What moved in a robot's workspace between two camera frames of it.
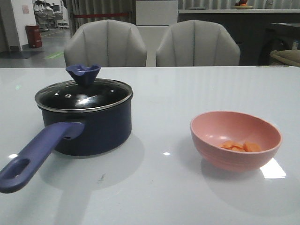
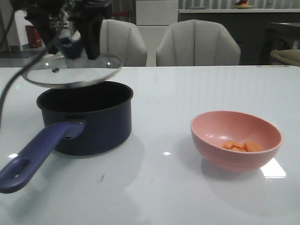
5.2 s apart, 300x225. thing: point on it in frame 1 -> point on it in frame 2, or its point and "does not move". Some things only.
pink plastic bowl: (234, 142) does not move
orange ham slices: (247, 146) does not move
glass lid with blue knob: (82, 94) -> (61, 72)
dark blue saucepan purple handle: (83, 133) does not move
